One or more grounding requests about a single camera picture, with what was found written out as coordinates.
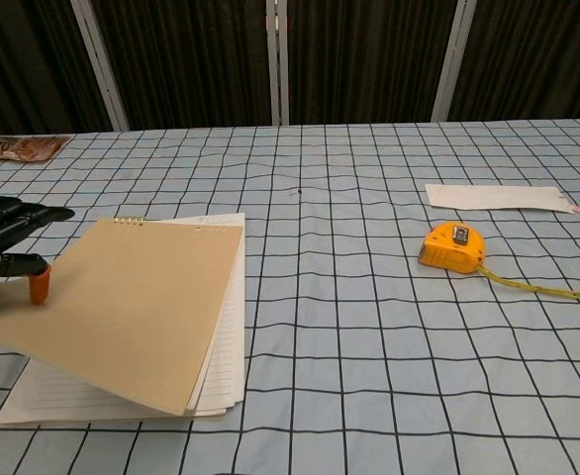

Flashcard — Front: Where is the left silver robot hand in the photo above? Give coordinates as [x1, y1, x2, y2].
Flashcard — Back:
[0, 196, 76, 352]

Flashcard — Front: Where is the yellow notebook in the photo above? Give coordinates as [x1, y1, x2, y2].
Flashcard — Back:
[0, 212, 246, 426]

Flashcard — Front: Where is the brown snack pouch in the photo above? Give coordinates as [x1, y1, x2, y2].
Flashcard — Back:
[0, 136, 71, 163]

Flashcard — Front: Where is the black folding screen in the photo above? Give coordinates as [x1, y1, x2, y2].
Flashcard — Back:
[0, 0, 580, 143]

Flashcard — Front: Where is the blue checkered tablecloth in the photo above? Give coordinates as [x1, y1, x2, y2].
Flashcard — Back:
[0, 117, 580, 475]

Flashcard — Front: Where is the yellow tape measure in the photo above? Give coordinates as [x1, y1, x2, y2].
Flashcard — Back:
[417, 222, 580, 301]

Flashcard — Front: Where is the white bookmark with pink tassel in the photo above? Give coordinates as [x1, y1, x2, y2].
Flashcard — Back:
[424, 183, 580, 232]

